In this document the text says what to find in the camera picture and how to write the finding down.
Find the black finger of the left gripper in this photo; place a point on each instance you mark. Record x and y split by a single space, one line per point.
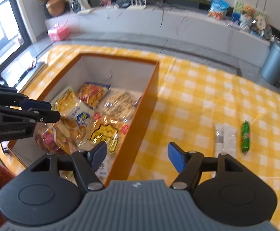
42 116
28 104

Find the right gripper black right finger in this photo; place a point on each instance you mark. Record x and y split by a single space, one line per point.
223 188

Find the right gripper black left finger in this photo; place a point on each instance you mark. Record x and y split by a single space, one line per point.
52 188

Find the clear bag of mixed pastries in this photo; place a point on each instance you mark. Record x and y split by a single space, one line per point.
63 137

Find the white snack packet with text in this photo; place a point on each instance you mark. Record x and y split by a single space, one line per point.
224 140

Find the green sausage stick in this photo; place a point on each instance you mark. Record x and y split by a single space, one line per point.
245 137

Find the yellow banana chips bag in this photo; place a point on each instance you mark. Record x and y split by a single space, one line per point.
65 101

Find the blue white snack bag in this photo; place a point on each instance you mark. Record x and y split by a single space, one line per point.
83 116

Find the orange chips bag in box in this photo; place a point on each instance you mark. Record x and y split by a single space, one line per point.
91 93

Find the orange storage box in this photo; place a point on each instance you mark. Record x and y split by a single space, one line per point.
138 77

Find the yellow label snack bag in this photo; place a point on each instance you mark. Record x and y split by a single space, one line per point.
109 129

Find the pink gift box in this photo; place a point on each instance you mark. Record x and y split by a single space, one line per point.
58 32

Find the clear bag of white puffs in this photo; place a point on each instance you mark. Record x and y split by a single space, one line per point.
121 105

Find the yellow white checkered tablecloth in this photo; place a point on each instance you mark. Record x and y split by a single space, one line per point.
192 99

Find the bronze round vase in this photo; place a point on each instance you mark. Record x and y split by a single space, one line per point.
55 7

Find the grey metal trash can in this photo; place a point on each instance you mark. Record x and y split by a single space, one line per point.
270 70

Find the white wifi router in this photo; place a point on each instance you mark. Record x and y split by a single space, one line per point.
137 5

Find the white marble tv counter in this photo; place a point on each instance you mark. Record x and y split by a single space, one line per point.
182 25

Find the round white sign card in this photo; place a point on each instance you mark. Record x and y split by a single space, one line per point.
260 23

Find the teddy bear in bouquet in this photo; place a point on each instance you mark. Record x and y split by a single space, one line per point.
246 17

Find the blue snack bag on counter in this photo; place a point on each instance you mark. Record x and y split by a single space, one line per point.
218 9

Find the green white poster card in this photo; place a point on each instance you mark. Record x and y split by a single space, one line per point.
237 10

